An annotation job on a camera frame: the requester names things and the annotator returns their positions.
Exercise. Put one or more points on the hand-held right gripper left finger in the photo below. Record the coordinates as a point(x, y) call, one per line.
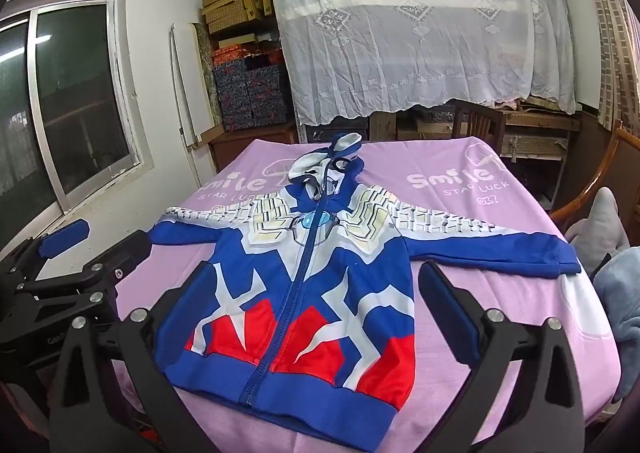
point(187, 283)

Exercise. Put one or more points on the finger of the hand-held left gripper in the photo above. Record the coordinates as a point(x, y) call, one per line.
point(65, 239)
point(125, 253)

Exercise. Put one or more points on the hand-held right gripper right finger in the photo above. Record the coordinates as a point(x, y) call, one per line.
point(442, 293)

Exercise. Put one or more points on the blue red white hooded jacket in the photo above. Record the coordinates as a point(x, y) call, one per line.
point(300, 293)

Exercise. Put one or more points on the pink printed blanket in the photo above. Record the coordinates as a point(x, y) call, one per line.
point(465, 238)

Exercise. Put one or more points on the sliding glass window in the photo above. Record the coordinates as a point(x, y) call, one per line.
point(75, 98)

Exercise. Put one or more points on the brown wooden cabinet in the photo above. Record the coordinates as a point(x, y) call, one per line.
point(250, 145)

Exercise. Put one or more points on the grey plush shark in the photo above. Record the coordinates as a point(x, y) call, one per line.
point(597, 228)
point(622, 303)

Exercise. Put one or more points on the white board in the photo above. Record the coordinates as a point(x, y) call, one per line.
point(187, 93)

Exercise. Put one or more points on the woven storage box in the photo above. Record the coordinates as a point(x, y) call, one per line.
point(535, 143)

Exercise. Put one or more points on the dark wooden chair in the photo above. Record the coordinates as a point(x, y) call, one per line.
point(480, 120)

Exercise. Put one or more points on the stack of dark patterned boxes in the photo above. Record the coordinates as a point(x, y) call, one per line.
point(252, 93)

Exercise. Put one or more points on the green patterned board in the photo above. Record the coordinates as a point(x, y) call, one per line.
point(204, 63)

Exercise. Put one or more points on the rattan chair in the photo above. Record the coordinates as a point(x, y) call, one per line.
point(607, 160)

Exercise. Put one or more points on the orange patterned box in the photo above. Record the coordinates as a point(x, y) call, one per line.
point(235, 54)

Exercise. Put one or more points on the white lace curtain cloth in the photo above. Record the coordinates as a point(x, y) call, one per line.
point(400, 58)

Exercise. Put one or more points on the stack of tan boxes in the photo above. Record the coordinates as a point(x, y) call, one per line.
point(232, 5)

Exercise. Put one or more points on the checkered curtain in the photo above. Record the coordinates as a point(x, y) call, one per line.
point(612, 33)

